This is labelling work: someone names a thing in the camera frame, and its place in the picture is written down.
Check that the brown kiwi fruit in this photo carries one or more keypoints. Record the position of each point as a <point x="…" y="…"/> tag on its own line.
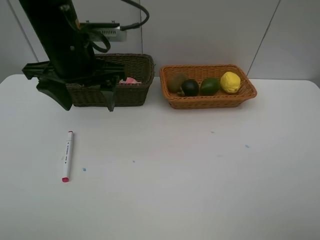
<point x="174" y="83"/>

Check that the dark green mangosteen fruit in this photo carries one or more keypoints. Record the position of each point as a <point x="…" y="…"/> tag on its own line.
<point x="189" y="88"/>

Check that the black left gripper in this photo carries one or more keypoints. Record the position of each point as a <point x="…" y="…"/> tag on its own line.
<point x="72" y="60"/>

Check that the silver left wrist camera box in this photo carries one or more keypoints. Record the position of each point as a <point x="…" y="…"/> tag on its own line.
<point x="111" y="30"/>

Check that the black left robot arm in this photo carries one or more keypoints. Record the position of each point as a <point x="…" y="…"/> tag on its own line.
<point x="53" y="16"/>

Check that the orange wicker basket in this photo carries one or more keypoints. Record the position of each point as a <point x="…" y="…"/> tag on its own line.
<point x="200" y="72"/>

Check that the green lime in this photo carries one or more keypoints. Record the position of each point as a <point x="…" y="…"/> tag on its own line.
<point x="209" y="86"/>

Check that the dark brown wicker basket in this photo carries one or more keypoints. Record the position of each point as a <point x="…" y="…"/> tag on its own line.
<point x="139" y="67"/>

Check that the yellow lemon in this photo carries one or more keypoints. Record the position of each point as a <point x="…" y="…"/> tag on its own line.
<point x="230" y="82"/>

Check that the white marker with red caps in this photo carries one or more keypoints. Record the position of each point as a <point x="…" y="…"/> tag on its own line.
<point x="67" y="159"/>

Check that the pink dish soap bottle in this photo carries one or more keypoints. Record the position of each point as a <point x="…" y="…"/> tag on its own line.
<point x="130" y="81"/>

